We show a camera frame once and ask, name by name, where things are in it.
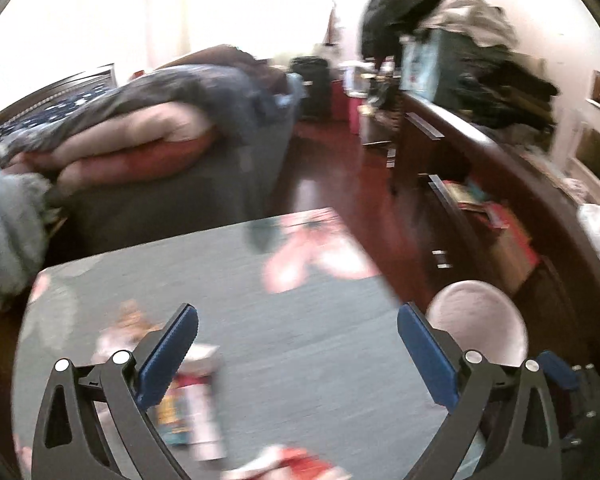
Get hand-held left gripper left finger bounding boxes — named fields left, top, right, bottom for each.
left=31, top=303, right=201, bottom=480

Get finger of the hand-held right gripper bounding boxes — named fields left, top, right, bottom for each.
left=536, top=350, right=582, bottom=392

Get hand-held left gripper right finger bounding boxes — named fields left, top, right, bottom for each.
left=396, top=302, right=563, bottom=480

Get orange white wrapper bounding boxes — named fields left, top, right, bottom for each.
left=92, top=300, right=157, bottom=362

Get colourful snack packet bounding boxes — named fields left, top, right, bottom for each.
left=154, top=344, right=227, bottom=462

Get red white wrapper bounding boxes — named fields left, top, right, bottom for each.
left=224, top=444, right=352, bottom=480

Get grey floral tablecloth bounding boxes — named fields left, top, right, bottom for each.
left=11, top=207, right=406, bottom=480

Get red flat box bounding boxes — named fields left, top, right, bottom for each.
left=480, top=200, right=539, bottom=272

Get bed with piled blankets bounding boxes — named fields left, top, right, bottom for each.
left=60, top=110, right=297, bottom=256

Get dark wooden dresser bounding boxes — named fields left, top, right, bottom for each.
left=387, top=92, right=600, bottom=411

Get light blue fleece blanket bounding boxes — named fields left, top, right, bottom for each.
left=0, top=162, right=57, bottom=311

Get pink folded quilt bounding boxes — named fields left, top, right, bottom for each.
left=10, top=100, right=217, bottom=182

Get navy star print pillow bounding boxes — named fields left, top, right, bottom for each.
left=0, top=87, right=116, bottom=137

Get red container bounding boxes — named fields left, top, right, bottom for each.
left=330, top=77, right=363, bottom=133

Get blue patterned quilt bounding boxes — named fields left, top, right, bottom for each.
left=45, top=62, right=306, bottom=151

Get black folded clothes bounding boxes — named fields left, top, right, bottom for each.
left=455, top=45, right=559, bottom=132

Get green storage box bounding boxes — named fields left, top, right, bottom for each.
left=399, top=30, right=487, bottom=107

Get clear plastic container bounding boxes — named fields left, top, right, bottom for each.
left=342, top=60, right=372, bottom=99

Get dark wooden headboard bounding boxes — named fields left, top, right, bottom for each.
left=0, top=62, right=118, bottom=131

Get black suitcase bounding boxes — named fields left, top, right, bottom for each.
left=289, top=56, right=332, bottom=121

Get brown blanket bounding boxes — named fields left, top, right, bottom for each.
left=155, top=45, right=287, bottom=92

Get beige clothes pile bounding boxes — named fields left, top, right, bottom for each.
left=424, top=0, right=517, bottom=44

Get black hanging coats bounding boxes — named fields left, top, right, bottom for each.
left=360, top=0, right=432, bottom=61

